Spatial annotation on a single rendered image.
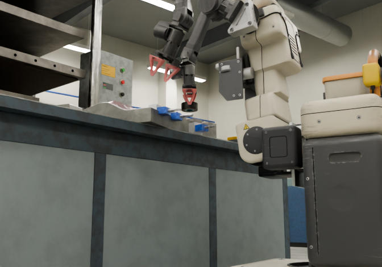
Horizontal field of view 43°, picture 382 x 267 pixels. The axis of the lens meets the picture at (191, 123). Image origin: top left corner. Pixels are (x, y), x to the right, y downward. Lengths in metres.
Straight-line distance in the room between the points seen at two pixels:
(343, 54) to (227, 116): 3.15
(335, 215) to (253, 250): 0.98
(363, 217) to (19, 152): 1.05
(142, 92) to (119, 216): 8.80
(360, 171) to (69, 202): 0.93
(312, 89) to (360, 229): 8.36
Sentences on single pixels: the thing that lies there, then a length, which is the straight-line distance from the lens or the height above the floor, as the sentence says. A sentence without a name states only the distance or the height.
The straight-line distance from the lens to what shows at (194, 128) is 2.06.
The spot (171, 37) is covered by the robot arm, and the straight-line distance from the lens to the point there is 1.90.
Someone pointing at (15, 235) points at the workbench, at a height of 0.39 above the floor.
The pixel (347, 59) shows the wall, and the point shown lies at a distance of 9.50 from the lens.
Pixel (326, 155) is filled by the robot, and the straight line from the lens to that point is 1.53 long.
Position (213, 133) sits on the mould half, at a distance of 2.25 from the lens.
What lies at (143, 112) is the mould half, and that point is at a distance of 1.82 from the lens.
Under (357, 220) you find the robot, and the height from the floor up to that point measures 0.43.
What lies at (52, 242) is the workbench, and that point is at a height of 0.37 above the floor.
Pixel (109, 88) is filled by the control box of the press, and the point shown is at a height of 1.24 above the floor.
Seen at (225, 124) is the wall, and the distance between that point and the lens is 11.22.
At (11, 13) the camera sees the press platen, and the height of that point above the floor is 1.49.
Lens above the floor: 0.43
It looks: 12 degrees up
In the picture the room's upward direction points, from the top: straight up
